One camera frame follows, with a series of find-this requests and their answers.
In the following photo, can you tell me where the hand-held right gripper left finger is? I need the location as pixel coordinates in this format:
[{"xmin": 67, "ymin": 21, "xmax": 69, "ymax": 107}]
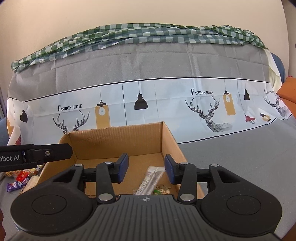
[{"xmin": 47, "ymin": 152, "xmax": 129, "ymax": 202}]

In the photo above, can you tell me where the pale yellow cloth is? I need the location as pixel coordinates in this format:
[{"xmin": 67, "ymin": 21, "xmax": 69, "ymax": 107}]
[{"xmin": 266, "ymin": 50, "xmax": 282, "ymax": 93}]

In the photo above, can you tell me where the yellow noodle snack packet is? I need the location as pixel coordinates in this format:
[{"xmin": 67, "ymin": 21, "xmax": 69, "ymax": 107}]
[{"xmin": 28, "ymin": 165, "xmax": 43, "ymax": 175}]

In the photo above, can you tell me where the silver wrapper snack packet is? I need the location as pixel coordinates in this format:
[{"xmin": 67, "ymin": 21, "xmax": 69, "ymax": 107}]
[{"xmin": 134, "ymin": 166, "xmax": 166, "ymax": 195}]

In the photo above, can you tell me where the orange cushion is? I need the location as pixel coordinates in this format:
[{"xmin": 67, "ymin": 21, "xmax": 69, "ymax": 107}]
[{"xmin": 276, "ymin": 76, "xmax": 296, "ymax": 105}]

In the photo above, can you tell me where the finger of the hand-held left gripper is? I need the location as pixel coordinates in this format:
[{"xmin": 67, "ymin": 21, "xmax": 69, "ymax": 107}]
[{"xmin": 23, "ymin": 143, "xmax": 73, "ymax": 166}]

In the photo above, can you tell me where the grey deer print sofa cover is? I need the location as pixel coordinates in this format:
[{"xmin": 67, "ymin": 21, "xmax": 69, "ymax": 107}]
[{"xmin": 0, "ymin": 43, "xmax": 296, "ymax": 241}]

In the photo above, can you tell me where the green checked cloth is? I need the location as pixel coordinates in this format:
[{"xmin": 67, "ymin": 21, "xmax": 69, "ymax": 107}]
[{"xmin": 11, "ymin": 23, "xmax": 269, "ymax": 73}]

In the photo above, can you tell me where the brown cardboard box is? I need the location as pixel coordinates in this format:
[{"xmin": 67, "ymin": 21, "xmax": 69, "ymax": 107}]
[{"xmin": 38, "ymin": 121, "xmax": 205, "ymax": 200}]

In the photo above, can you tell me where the small mixed nut packet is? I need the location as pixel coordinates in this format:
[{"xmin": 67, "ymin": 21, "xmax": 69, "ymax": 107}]
[{"xmin": 151, "ymin": 184, "xmax": 173, "ymax": 195}]

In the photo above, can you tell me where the purple candy packet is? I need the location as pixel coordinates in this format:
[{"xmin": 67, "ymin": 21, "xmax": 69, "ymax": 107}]
[{"xmin": 6, "ymin": 181, "xmax": 28, "ymax": 193}]

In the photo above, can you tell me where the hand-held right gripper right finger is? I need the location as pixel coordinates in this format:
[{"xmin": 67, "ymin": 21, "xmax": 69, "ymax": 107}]
[{"xmin": 164, "ymin": 154, "xmax": 245, "ymax": 202}]

